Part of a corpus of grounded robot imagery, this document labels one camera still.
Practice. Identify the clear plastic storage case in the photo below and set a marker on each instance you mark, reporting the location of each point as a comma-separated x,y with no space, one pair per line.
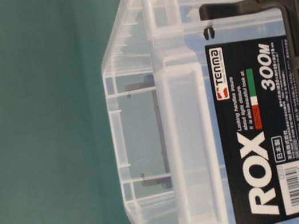
160,106

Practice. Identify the black ROX product label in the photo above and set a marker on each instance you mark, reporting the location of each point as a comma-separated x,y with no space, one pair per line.
257,111

